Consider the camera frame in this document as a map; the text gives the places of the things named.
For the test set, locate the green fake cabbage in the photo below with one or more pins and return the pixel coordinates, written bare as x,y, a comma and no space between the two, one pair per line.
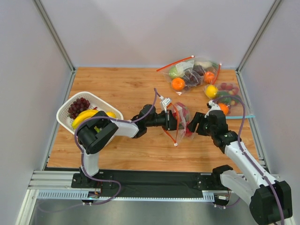
173,73

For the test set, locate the green striped fake melon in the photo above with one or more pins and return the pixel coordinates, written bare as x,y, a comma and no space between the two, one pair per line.
97,129

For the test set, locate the orange fake fruit middle bag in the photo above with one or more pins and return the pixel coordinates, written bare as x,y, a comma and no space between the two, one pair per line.
209,77

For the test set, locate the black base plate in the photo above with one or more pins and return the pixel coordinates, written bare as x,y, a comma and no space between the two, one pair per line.
150,183

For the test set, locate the red dragon fruit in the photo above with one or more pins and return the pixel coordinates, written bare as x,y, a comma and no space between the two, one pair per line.
185,118

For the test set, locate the left aluminium frame post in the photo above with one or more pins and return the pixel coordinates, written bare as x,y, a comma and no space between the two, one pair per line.
45,17

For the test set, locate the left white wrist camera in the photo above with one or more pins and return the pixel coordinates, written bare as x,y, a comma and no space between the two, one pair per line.
164,103

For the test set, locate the green fake avocado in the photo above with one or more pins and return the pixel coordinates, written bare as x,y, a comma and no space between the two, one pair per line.
223,97

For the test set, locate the orange fake fruit left bag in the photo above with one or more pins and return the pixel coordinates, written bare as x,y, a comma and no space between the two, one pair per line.
178,84

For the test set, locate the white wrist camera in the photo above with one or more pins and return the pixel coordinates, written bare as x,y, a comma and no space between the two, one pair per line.
212,106
164,103

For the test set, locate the yellow fake apple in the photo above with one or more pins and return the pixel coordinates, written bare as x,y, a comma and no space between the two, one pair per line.
211,91

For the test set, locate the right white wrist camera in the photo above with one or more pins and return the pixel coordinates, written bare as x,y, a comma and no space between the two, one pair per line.
212,106

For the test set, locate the blue-zip clear bag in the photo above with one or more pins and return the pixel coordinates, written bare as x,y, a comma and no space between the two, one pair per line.
235,112

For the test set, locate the orange fake fruit blue bag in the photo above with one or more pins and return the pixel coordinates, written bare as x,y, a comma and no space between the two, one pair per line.
224,108

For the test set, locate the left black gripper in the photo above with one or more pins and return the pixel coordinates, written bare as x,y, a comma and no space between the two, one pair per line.
170,120

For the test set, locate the yellow fake banana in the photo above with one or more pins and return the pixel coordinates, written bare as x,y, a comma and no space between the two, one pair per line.
83,116

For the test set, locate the white slotted cable duct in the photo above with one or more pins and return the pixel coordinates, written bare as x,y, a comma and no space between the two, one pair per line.
89,195

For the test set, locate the white fake radish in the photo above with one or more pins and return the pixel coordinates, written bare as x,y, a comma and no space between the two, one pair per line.
203,64

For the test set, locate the yellow fake pear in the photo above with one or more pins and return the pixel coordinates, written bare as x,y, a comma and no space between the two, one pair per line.
111,114

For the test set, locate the dark purple fake grapes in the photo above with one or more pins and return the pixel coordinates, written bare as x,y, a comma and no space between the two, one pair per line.
193,77

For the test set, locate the orange-zip bag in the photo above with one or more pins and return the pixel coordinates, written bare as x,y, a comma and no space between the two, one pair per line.
181,65
216,67
177,135

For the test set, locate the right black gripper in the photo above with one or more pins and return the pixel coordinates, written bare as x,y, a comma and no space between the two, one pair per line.
199,123

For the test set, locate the white perforated plastic basket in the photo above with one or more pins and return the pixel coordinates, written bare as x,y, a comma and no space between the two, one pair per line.
95,104

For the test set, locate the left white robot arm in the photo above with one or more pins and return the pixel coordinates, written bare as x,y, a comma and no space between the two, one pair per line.
93,134

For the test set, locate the aluminium corner frame post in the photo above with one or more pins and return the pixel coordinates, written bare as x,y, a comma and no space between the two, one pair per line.
266,21

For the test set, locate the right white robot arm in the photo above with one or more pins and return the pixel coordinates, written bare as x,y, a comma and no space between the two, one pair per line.
269,200

